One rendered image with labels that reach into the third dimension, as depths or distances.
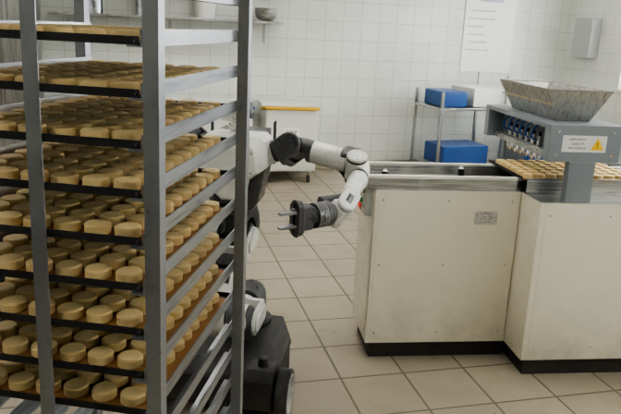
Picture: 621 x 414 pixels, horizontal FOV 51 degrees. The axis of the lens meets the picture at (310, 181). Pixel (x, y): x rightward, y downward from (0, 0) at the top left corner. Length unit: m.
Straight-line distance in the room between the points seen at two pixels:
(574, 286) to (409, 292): 0.73
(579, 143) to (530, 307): 0.76
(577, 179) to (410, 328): 1.02
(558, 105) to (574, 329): 1.03
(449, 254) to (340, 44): 4.33
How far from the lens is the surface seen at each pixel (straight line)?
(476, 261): 3.18
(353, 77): 7.18
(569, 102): 3.07
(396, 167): 3.25
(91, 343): 1.47
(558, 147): 2.97
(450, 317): 3.25
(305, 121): 6.41
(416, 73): 7.43
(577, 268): 3.18
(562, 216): 3.06
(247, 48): 1.73
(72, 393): 1.48
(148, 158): 1.18
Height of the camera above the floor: 1.53
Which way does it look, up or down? 13 degrees down
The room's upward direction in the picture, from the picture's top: 3 degrees clockwise
